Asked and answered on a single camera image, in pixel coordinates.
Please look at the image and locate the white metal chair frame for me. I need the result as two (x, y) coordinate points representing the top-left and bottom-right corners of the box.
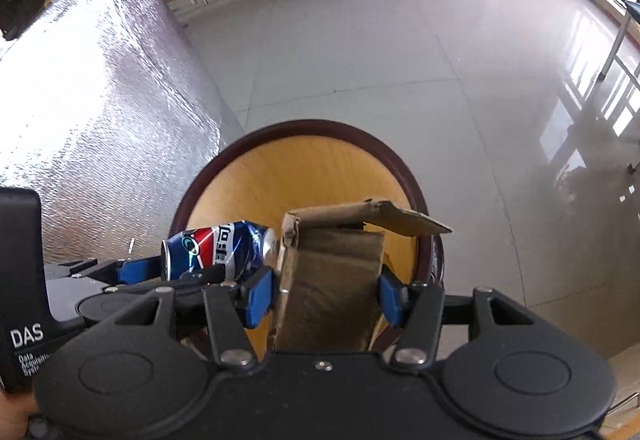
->
(597, 3), (640, 84)

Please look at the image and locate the person's left hand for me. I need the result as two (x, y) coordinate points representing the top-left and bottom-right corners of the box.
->
(0, 392), (51, 440)

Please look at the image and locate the crushed blue soda can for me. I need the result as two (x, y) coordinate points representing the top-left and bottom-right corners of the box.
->
(161, 220), (277, 282)

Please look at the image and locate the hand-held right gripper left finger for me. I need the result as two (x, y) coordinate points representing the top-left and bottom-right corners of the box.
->
(102, 267), (276, 368)

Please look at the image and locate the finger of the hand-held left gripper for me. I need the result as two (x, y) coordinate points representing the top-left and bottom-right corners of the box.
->
(65, 256), (166, 288)
(102, 265), (227, 296)

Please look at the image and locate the brown cardboard box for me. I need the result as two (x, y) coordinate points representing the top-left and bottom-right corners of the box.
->
(272, 199), (453, 353)

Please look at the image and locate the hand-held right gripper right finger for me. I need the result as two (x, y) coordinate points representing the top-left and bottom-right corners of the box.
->
(377, 269), (543, 368)

